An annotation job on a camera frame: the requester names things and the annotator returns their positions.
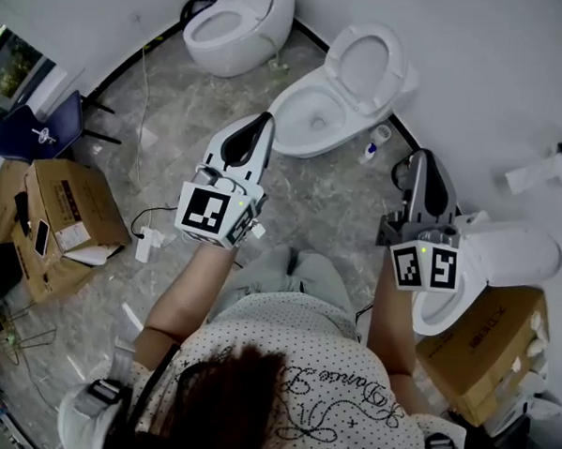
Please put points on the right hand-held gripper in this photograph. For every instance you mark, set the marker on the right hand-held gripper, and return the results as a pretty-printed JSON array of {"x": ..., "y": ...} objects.
[{"x": 424, "y": 268}]

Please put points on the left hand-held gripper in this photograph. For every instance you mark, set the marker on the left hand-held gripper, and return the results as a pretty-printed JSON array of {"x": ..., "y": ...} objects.
[{"x": 201, "y": 215}]

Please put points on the person's right forearm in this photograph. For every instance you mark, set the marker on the person's right forearm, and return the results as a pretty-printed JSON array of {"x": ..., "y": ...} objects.
[{"x": 390, "y": 328}]

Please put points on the person's left forearm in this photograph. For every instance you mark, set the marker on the person's left forearm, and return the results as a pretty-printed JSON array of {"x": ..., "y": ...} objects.
[{"x": 188, "y": 294}]

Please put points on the egg-shaped white toilet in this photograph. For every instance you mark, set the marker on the egg-shaped white toilet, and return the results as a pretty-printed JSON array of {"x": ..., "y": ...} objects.
[{"x": 233, "y": 57}]

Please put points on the white paper sheet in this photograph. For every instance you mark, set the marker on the white paper sheet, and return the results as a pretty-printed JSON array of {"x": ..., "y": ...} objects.
[{"x": 532, "y": 176}]

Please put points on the white bottle blue cap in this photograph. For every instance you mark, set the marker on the white bottle blue cap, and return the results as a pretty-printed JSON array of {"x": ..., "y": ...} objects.
[{"x": 368, "y": 154}]

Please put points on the white power strip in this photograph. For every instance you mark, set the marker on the white power strip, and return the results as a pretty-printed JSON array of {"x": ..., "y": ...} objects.
[{"x": 148, "y": 245}]

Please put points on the light grey trousers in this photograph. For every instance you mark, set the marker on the light grey trousers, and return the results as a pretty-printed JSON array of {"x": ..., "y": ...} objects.
[{"x": 320, "y": 277}]

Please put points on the dotted white shirt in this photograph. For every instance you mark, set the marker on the dotted white shirt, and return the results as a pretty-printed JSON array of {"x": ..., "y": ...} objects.
[{"x": 330, "y": 353}]

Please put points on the small metal item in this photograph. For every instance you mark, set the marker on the small metal item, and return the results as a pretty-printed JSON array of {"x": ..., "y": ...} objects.
[{"x": 43, "y": 136}]

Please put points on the white phone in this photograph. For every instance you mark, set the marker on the white phone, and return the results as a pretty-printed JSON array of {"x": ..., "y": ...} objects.
[{"x": 42, "y": 238}]

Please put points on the blue chair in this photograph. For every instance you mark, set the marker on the blue chair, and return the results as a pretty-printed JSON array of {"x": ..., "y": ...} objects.
[{"x": 23, "y": 130}]

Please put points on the flattened brown cardboard box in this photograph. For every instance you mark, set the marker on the flattened brown cardboard box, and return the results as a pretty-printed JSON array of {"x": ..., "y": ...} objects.
[{"x": 10, "y": 190}]

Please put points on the window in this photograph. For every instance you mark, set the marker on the window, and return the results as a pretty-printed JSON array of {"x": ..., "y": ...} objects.
[{"x": 12, "y": 73}]

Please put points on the grey harness buckle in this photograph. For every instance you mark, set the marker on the grey harness buckle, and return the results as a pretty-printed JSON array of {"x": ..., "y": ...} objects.
[
  {"x": 103, "y": 390},
  {"x": 440, "y": 447}
]

